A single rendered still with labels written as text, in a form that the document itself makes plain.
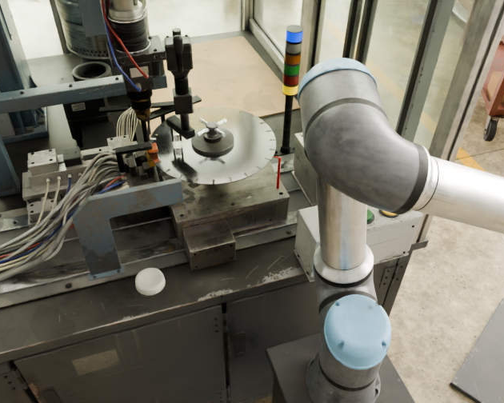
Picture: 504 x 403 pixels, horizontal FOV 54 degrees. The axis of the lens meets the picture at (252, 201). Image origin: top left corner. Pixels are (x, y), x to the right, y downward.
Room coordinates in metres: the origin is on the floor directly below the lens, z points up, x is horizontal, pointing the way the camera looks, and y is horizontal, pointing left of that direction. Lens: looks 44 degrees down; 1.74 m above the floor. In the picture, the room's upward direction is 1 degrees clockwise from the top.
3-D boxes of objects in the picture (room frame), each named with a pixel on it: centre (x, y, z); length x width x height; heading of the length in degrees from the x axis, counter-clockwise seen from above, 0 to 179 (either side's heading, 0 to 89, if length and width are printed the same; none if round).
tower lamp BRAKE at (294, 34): (1.27, -0.10, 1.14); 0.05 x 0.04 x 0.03; 19
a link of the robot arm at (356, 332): (0.50, -0.19, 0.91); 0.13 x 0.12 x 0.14; 1
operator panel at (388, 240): (0.85, -0.26, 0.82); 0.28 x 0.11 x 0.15; 109
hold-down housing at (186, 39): (1.00, 0.16, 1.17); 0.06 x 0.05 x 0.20; 100
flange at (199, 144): (1.04, 0.10, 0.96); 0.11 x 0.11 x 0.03
